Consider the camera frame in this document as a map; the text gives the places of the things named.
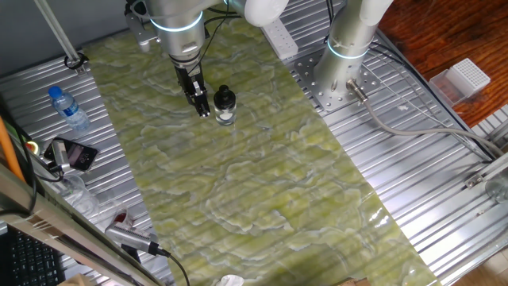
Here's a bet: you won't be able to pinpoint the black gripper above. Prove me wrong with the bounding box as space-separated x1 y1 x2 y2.
174 62 212 118

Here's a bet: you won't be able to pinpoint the white power strip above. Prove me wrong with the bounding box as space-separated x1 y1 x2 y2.
260 17 299 60

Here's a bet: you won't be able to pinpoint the green marble pattern mat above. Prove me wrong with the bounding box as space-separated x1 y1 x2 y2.
81 10 441 286

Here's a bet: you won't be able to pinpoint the water bottle with blue cap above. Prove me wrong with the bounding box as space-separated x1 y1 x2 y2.
47 85 91 132

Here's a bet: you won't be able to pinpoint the black smartphone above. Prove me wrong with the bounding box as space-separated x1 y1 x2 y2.
42 137 99 172

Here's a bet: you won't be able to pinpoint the cup with red-brown liquid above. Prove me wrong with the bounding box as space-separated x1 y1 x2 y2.
112 208 133 228

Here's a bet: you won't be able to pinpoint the aluminium pole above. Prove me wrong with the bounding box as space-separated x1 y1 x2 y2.
33 0 87 76

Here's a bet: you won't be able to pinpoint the clear plastic cup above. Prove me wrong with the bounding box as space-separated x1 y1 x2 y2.
59 174 87 199

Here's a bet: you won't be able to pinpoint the clear glass cup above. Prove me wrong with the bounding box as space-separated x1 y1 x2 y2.
73 188 100 218

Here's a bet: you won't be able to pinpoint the white crumpled paper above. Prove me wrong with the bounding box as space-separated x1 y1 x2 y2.
216 273 245 286

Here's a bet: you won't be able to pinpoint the orange pole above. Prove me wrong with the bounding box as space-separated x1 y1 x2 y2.
0 116 25 184

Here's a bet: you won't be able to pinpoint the cardboard box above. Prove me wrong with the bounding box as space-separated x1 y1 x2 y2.
57 272 94 286

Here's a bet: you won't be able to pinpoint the black keyboard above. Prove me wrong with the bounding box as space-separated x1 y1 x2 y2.
0 225 67 286

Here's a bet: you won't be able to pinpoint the brown cardboard piece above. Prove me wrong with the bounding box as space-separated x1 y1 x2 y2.
336 276 372 286

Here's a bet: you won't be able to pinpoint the clear plastic box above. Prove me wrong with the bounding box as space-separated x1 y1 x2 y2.
428 69 466 107

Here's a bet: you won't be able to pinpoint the white pipette tip box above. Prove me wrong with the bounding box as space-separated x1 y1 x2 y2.
447 57 492 99

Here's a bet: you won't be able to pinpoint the clear glass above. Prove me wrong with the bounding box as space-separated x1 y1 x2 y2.
484 173 508 204

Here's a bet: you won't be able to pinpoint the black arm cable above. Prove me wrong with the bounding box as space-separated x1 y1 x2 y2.
186 0 243 76

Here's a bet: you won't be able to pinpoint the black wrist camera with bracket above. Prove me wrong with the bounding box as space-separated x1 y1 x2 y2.
125 0 160 53

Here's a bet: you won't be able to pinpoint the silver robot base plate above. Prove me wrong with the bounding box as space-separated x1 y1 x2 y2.
292 48 383 113

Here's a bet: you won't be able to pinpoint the black cable tie ring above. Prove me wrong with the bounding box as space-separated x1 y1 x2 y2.
63 52 90 71

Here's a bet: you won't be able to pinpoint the small silver camera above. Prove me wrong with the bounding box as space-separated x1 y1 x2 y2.
50 139 73 174

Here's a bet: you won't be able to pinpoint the silver camera on frame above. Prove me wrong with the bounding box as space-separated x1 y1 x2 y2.
104 221 160 256

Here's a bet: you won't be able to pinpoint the black camera cable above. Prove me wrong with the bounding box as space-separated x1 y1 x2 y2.
156 245 191 286

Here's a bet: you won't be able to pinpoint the aluminium frame beam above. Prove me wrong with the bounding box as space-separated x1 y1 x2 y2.
0 162 164 286

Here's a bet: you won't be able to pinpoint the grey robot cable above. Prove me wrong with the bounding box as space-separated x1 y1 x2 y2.
345 78 506 159

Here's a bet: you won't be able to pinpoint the small metal bracket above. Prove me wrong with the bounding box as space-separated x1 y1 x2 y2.
464 172 490 190

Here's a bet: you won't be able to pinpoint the black base cables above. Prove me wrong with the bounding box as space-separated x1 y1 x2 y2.
367 37 495 163

